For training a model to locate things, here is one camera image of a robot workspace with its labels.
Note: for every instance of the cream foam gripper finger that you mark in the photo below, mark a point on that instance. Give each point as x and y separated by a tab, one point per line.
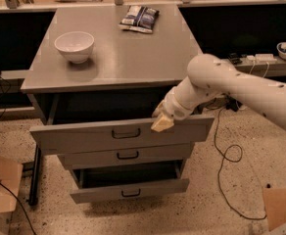
159	110
162	122

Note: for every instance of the grey top drawer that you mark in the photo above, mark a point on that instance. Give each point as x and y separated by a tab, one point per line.
117	135

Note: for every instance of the grey drawer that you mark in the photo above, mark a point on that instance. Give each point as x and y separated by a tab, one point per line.
128	181
133	156
117	135

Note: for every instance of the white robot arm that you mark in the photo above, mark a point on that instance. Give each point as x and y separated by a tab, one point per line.
207	76

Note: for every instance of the grey drawer cabinet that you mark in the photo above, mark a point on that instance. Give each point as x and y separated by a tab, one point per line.
126	76

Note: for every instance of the grey middle drawer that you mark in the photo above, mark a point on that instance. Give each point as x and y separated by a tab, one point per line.
133	156

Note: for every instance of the grey bottom drawer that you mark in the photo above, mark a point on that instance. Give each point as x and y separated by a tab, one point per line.
128	181

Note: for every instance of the black small device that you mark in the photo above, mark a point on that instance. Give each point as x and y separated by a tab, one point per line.
234	59

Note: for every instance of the blue white snack bag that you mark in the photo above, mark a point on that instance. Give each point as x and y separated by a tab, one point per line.
140	19

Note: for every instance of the white ceramic bowl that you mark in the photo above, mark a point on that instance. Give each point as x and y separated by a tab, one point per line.
75	46

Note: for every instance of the white power strip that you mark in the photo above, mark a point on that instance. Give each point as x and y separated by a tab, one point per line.
261	58

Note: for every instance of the brown cardboard box right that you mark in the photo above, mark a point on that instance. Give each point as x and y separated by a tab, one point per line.
275	206

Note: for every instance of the black metal bar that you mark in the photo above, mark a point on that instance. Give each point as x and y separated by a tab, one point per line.
33	192

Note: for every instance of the cardboard box left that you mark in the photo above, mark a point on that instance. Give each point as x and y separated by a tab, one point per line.
10	179

